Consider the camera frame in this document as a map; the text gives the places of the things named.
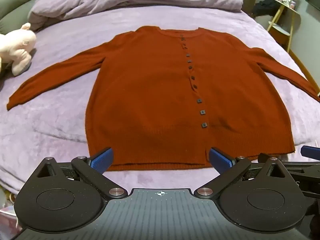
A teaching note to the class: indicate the dark cloth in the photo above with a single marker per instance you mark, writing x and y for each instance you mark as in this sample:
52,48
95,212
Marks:
266,6

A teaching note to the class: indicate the rust red buttoned cardigan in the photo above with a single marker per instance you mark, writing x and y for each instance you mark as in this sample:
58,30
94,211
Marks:
160,97

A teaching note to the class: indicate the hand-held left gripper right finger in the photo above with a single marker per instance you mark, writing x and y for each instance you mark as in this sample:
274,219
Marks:
220,160

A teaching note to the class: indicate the pink plush toy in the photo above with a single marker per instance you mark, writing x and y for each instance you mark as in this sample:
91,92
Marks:
17,47

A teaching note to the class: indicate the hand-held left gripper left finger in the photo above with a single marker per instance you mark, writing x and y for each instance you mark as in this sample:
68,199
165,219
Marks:
102,160

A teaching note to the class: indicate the yellow side table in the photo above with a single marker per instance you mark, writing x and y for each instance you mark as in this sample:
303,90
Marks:
285,22

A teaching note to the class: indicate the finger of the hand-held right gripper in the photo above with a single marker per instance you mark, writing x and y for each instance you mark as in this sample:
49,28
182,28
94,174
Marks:
311,152

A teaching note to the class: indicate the purple bed sheet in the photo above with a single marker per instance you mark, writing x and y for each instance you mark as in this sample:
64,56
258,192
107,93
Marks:
50,120

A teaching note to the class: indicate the green pillow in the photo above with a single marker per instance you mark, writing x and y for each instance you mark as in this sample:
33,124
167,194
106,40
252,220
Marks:
15,2

